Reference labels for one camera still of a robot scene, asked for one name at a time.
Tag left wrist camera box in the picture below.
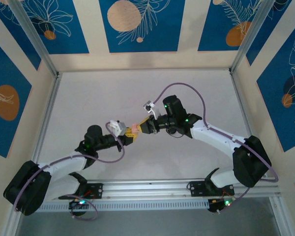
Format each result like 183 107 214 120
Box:
109 119 127 136

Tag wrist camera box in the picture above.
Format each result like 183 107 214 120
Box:
142 99 161 120
109 119 127 136

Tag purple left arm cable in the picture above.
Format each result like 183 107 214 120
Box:
13 120 125 221

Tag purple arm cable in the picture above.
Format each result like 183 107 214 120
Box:
13 120 125 221
153 83 279 214

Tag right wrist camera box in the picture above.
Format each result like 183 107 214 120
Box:
142 99 161 120

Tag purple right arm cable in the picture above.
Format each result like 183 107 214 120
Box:
153 83 279 214

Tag thin black wire loop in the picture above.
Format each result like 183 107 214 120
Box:
166 127 188 139

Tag aluminium mounting rail frame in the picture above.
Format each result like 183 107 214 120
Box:
11 177 282 204

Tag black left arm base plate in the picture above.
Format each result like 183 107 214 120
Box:
58 183 104 200

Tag aluminium table side rail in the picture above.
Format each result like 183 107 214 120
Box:
26 72 63 182
230 71 270 177

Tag white slotted cable duct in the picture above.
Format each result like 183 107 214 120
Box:
36 202 211 213

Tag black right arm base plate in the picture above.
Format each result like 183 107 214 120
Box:
188 180 236 197

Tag aluminium frame post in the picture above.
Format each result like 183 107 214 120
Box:
230 0 277 74
8 0 59 77

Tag aluminium frame leg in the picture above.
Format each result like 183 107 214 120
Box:
269 196 295 236
0 211 24 236

